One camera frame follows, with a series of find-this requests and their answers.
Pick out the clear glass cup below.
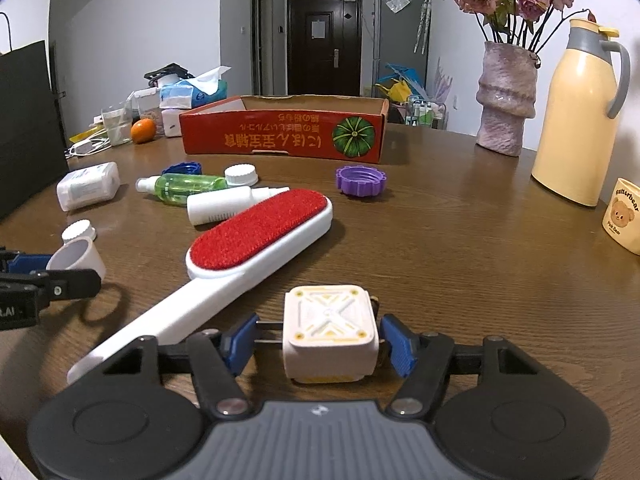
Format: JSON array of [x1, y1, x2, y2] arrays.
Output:
[[101, 102, 132, 146]]

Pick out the grey refrigerator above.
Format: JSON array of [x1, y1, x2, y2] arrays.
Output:
[[372, 0, 431, 84]]

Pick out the dried pink roses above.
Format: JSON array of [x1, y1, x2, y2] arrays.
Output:
[[454, 0, 597, 54]]

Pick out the blue jar lid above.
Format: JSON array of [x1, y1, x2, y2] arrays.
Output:
[[162, 162, 202, 176]]

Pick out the dark wooden door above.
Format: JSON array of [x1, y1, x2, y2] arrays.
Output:
[[286, 0, 362, 96]]

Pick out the purple jar lid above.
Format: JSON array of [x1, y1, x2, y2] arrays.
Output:
[[335, 165, 387, 198]]

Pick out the red white lint brush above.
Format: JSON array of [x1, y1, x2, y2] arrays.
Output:
[[66, 188, 333, 385]]

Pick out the orange fruit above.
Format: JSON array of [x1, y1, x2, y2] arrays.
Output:
[[130, 117, 156, 144]]

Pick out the blue tissue pack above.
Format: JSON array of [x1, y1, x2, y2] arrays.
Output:
[[160, 65, 231, 110]]

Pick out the white ribbed bottle cap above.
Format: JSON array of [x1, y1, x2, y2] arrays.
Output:
[[224, 164, 259, 188]]

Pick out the orange cardboard box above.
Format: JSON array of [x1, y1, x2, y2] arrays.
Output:
[[179, 94, 390, 164]]

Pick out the small white ribbed cap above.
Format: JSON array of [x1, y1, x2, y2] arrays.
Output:
[[61, 219, 98, 244]]

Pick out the yellow thermos jug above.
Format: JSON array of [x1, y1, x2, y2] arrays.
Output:
[[532, 18, 631, 207]]

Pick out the black monitor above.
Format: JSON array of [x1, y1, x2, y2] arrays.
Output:
[[0, 41, 68, 217]]

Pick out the white small cup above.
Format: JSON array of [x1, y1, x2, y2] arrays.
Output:
[[46, 236, 106, 280]]

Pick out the pink textured vase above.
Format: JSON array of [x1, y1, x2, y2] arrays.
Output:
[[476, 41, 540, 157]]

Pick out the white square charger block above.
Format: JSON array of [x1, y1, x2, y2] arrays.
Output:
[[282, 285, 380, 384]]

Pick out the yellow bear mug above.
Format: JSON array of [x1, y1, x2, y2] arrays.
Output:
[[602, 178, 640, 256]]

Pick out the green spray bottle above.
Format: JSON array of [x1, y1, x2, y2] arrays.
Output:
[[136, 174, 228, 207]]

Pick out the white rectangular container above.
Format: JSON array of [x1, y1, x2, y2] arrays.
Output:
[[56, 162, 120, 212]]

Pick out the white spray bottle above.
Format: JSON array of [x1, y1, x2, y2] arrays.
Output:
[[186, 186, 288, 226]]

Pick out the metal trolley rack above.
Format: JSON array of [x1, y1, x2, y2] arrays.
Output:
[[405, 96, 447, 129]]

